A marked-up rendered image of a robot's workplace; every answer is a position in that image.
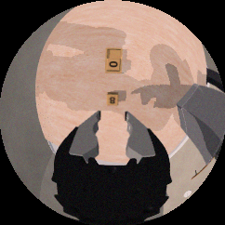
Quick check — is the brown wooden number cube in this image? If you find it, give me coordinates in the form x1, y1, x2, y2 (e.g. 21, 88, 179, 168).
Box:
107, 92, 119, 106
107, 59, 120, 71

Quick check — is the brown wooden tray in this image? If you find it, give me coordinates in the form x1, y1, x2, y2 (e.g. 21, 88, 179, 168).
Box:
105, 47, 123, 73

